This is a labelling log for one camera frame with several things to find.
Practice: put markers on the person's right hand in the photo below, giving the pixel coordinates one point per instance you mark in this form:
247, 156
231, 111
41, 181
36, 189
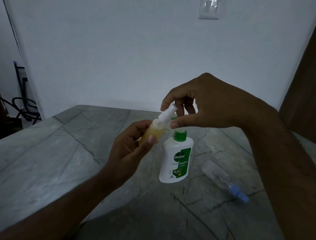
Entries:
217, 103

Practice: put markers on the person's left hand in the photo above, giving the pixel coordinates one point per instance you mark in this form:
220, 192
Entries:
123, 158

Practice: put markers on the small clear bottle red label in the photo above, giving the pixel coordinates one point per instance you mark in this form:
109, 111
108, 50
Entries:
154, 131

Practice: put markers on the white green hand sanitizer bottle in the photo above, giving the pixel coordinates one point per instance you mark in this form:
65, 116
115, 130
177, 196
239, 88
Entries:
172, 168

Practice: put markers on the white spray cap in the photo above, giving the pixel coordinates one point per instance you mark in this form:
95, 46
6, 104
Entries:
166, 115

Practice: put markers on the small clear bottle blue cap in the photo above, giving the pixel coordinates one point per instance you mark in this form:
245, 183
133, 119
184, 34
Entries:
214, 173

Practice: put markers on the person's right forearm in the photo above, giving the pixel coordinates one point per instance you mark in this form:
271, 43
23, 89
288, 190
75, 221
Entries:
286, 178

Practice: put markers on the person's left forearm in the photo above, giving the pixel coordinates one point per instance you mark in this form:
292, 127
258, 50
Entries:
54, 212

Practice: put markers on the dark brown wooden panel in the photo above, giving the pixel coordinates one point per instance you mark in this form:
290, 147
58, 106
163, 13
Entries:
301, 99

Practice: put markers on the dark box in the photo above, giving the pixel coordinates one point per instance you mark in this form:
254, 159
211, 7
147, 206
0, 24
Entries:
10, 127

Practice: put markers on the white wall switch plate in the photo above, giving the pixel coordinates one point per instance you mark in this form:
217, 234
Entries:
208, 8

